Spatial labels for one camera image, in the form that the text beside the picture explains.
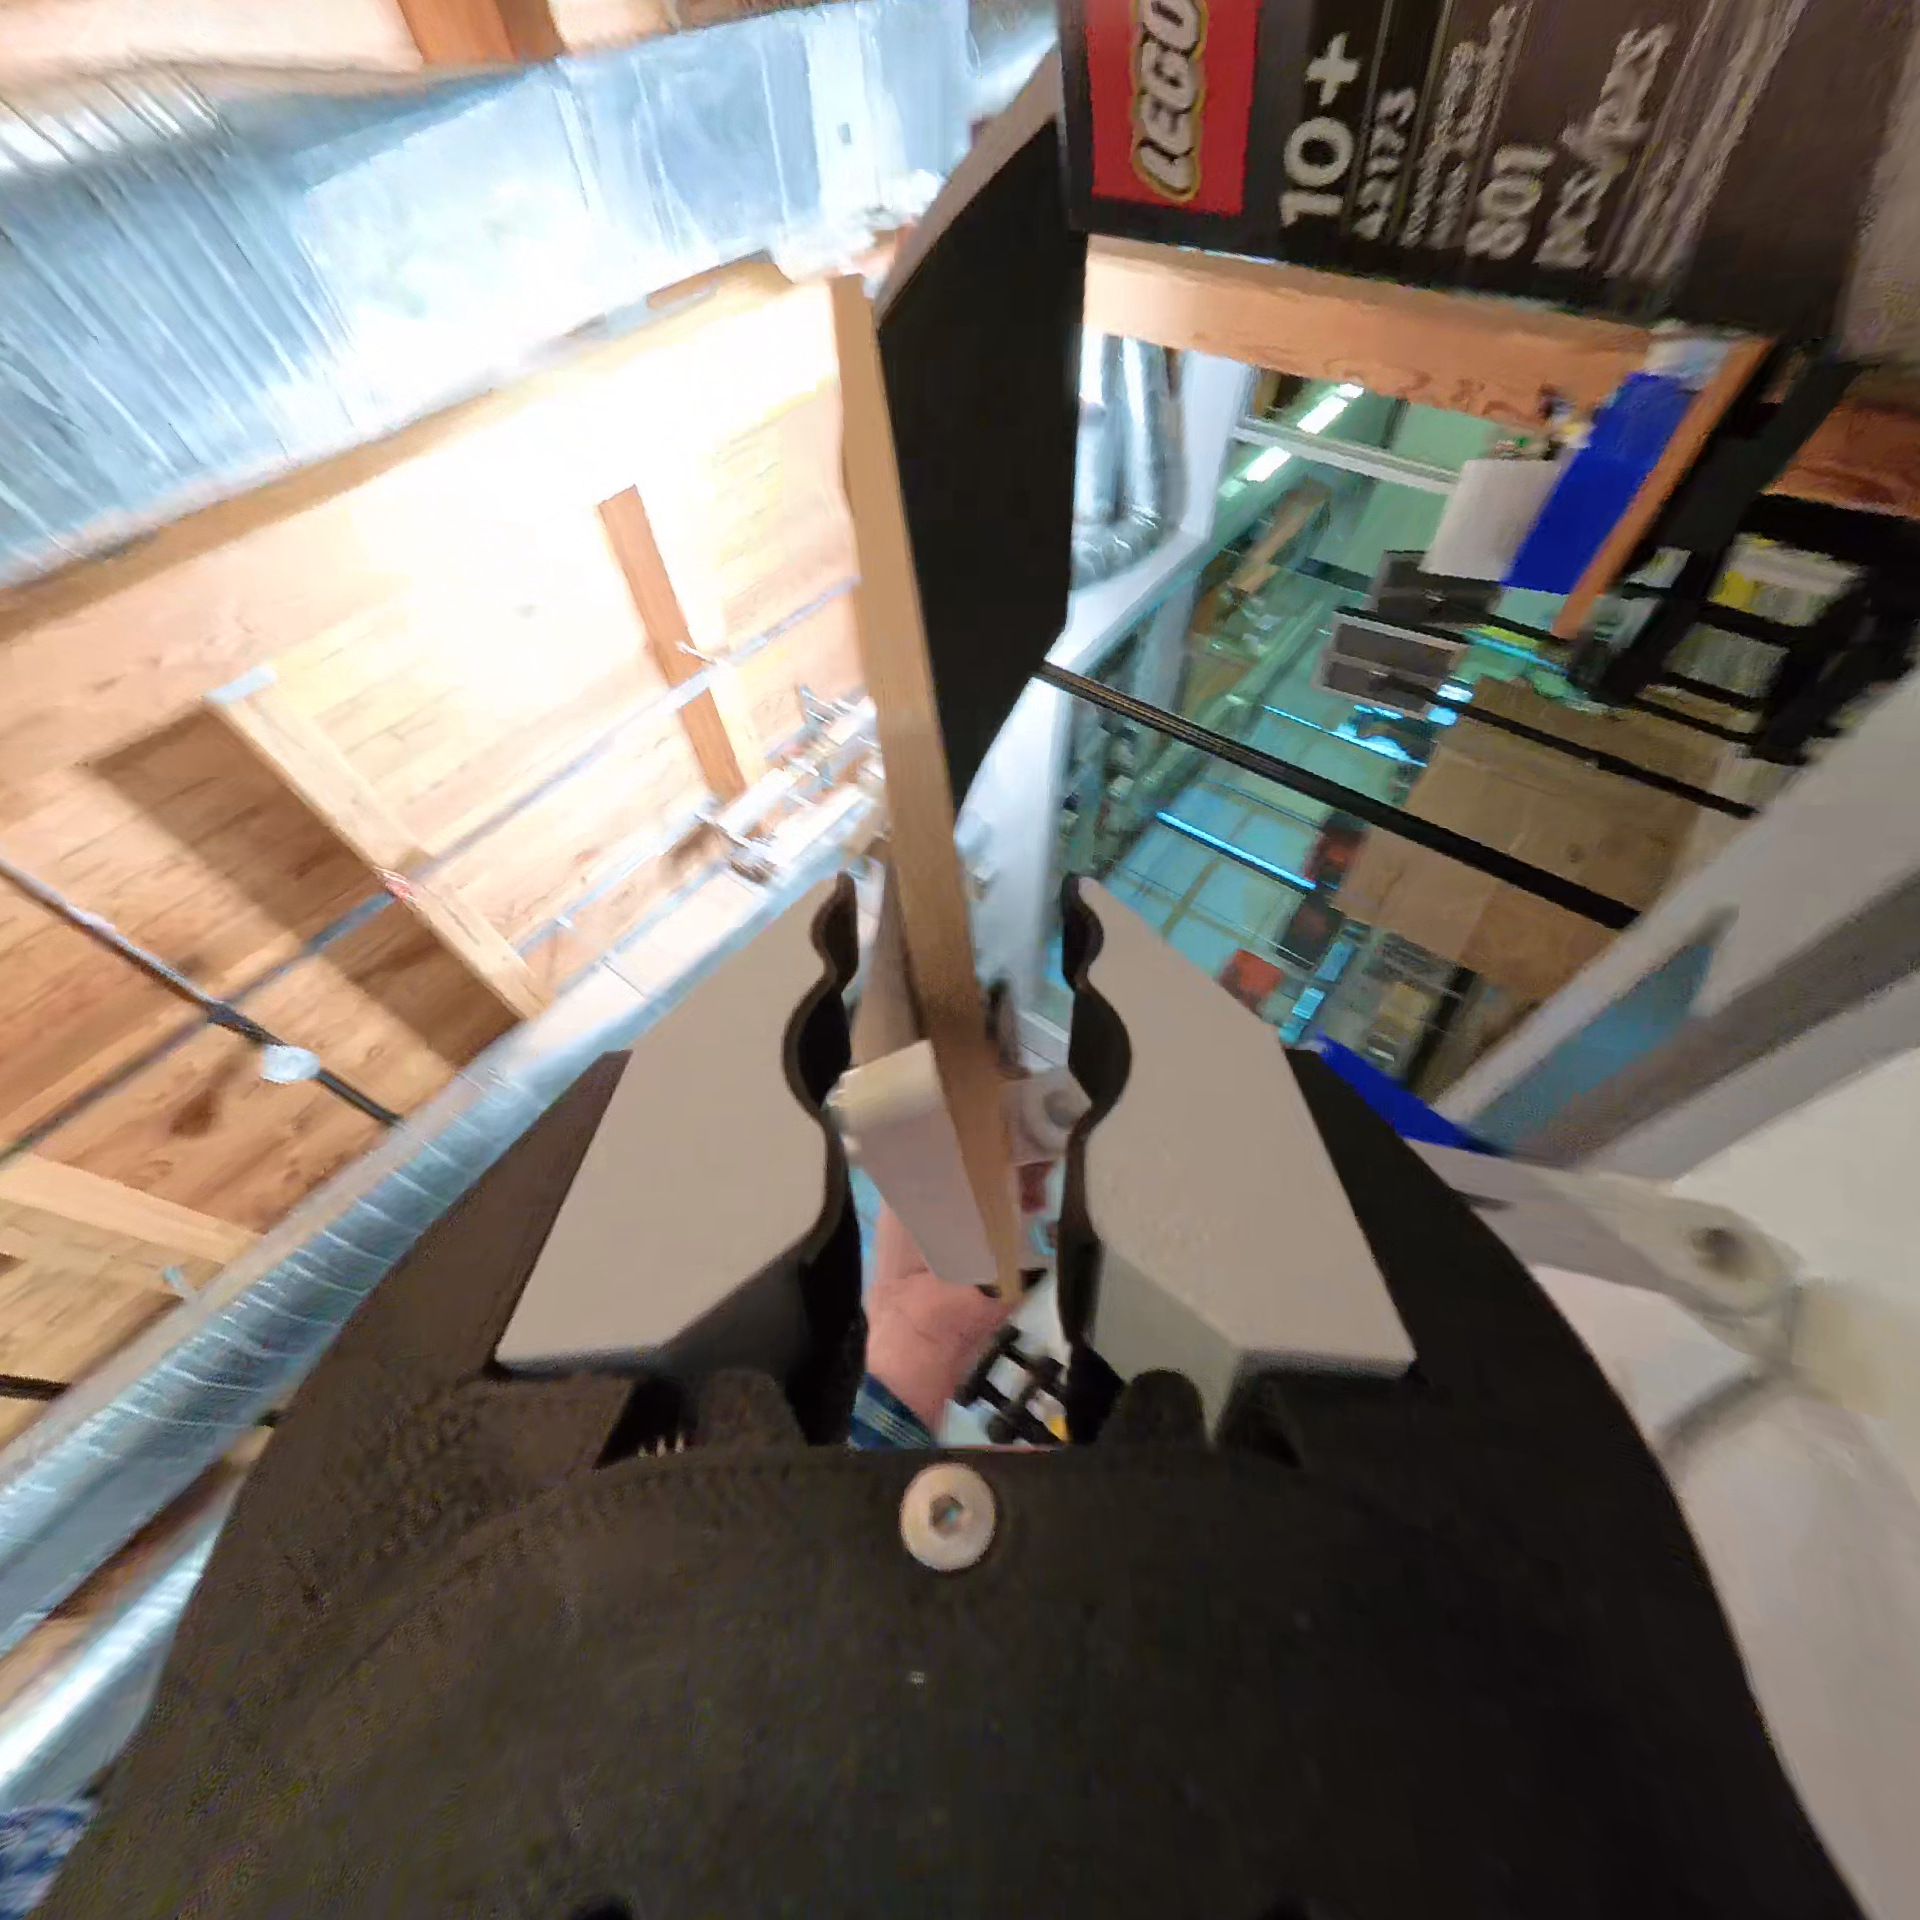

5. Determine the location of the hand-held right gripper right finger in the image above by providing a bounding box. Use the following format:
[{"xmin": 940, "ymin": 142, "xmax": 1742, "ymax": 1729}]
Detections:
[{"xmin": 1058, "ymin": 878, "xmax": 1415, "ymax": 1444}]

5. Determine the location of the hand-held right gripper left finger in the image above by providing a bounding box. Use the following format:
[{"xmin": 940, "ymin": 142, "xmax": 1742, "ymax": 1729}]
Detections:
[{"xmin": 495, "ymin": 878, "xmax": 867, "ymax": 1444}]

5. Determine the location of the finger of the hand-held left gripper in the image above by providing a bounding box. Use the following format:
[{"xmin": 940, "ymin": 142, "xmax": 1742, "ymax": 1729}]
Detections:
[
  {"xmin": 823, "ymin": 1041, "xmax": 1003, "ymax": 1289},
  {"xmin": 1009, "ymin": 1076, "xmax": 1093, "ymax": 1168}
]

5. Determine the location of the black lego set box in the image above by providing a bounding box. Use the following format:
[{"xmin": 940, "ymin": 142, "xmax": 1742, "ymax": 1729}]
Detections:
[{"xmin": 1055, "ymin": 0, "xmax": 1907, "ymax": 324}]

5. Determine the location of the person's left hand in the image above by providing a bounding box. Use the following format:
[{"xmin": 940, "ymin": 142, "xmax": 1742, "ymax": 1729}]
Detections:
[{"xmin": 867, "ymin": 1215, "xmax": 1011, "ymax": 1449}]

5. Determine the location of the brown cardboard box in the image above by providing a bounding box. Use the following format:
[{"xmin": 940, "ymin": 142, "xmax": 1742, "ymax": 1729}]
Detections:
[{"xmin": 1333, "ymin": 674, "xmax": 1759, "ymax": 1010}]

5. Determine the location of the grey rectangular air duct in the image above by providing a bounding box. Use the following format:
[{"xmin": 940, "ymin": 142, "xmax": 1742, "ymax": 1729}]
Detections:
[{"xmin": 0, "ymin": 0, "xmax": 1058, "ymax": 589}]

